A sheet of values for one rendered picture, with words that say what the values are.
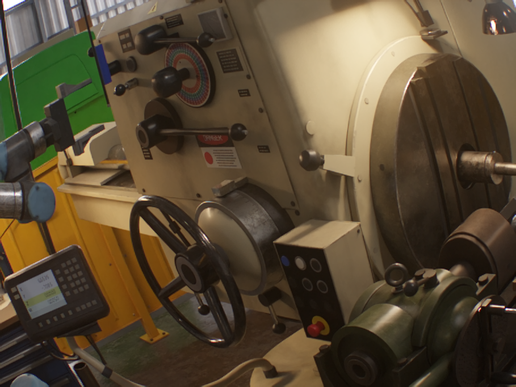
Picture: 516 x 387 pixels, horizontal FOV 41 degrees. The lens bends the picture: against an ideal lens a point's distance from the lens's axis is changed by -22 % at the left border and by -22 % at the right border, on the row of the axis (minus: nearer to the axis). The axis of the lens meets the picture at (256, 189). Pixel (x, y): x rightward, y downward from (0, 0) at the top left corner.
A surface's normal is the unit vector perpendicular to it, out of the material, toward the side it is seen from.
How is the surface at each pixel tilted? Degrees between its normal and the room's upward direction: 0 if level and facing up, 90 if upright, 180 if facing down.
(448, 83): 90
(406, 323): 43
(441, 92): 90
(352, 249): 90
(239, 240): 77
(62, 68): 84
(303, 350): 0
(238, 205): 32
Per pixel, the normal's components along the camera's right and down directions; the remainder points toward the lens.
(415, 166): 0.60, 0.04
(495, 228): 0.14, -0.67
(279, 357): -0.32, -0.90
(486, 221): -0.08, -0.83
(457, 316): -0.05, -0.55
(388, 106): -0.71, -0.43
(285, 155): -0.74, 0.42
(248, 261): -0.33, 0.42
